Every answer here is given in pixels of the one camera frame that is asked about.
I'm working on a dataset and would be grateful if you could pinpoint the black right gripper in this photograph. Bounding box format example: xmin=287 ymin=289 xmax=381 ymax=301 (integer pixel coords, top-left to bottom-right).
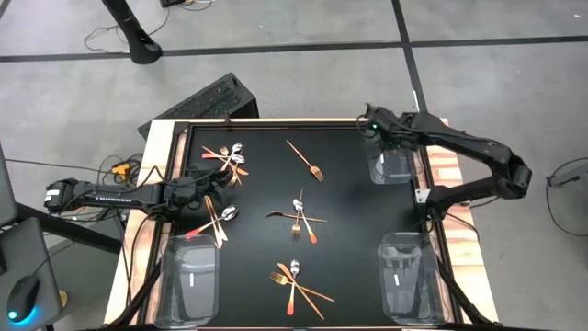
xmin=362 ymin=109 xmax=422 ymax=151

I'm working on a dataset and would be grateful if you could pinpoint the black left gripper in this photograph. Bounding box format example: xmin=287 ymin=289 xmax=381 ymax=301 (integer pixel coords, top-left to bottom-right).
xmin=163 ymin=165 xmax=233 ymax=211

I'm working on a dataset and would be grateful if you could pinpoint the clear plastic container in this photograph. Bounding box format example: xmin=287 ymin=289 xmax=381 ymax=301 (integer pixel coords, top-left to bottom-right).
xmin=376 ymin=231 xmax=449 ymax=325
xmin=153 ymin=233 xmax=221 ymax=328
xmin=367 ymin=137 xmax=418 ymax=186

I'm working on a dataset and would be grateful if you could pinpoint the black metal bar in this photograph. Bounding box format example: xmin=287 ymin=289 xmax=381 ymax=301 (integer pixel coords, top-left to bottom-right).
xmin=16 ymin=201 xmax=123 ymax=255

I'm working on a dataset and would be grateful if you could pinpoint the black floor stand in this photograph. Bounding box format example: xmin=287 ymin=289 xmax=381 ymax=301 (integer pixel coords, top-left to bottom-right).
xmin=100 ymin=0 xmax=164 ymax=65

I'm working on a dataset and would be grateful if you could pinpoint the grey rounded pad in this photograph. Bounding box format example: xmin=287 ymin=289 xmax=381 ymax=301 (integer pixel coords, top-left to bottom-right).
xmin=0 ymin=216 xmax=64 ymax=331

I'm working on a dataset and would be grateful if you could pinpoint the grey stand base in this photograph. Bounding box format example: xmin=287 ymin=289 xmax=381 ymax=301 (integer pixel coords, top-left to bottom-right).
xmin=546 ymin=163 xmax=588 ymax=188

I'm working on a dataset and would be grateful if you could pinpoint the black computer mouse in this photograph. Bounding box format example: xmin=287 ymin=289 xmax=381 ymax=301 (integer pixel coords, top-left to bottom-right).
xmin=6 ymin=274 xmax=41 ymax=325

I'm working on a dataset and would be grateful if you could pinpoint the black cable bundle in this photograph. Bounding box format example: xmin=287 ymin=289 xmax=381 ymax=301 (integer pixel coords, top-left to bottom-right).
xmin=94 ymin=153 xmax=169 ymax=188

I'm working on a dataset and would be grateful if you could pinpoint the yellow cable connector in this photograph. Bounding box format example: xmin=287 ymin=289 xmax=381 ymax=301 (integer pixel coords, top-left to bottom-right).
xmin=111 ymin=163 xmax=132 ymax=183

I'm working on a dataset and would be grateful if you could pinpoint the black looped floor cable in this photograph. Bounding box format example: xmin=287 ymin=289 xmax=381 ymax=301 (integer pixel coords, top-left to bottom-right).
xmin=545 ymin=157 xmax=588 ymax=238

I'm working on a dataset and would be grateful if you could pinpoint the thin black floor cable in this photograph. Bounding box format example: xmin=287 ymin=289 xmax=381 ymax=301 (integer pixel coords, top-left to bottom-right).
xmin=84 ymin=4 xmax=172 ymax=54

